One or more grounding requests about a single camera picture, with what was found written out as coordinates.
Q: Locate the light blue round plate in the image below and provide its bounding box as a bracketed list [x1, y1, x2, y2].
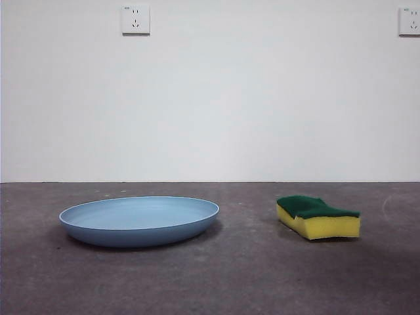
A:
[58, 196, 221, 248]

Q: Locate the white wall socket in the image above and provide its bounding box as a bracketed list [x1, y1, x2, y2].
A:
[121, 3, 152, 36]
[398, 7, 420, 37]

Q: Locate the yellow sponge with green scourer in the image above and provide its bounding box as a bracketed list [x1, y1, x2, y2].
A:
[276, 195, 362, 241]

